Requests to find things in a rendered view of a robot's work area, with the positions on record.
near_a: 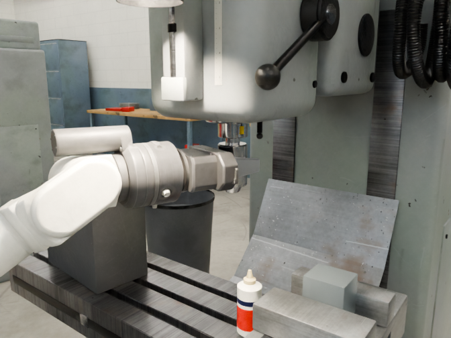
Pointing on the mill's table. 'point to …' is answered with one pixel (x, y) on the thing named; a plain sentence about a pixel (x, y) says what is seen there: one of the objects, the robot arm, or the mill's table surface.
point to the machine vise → (365, 306)
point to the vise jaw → (307, 318)
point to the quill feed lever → (332, 18)
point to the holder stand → (105, 249)
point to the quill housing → (242, 63)
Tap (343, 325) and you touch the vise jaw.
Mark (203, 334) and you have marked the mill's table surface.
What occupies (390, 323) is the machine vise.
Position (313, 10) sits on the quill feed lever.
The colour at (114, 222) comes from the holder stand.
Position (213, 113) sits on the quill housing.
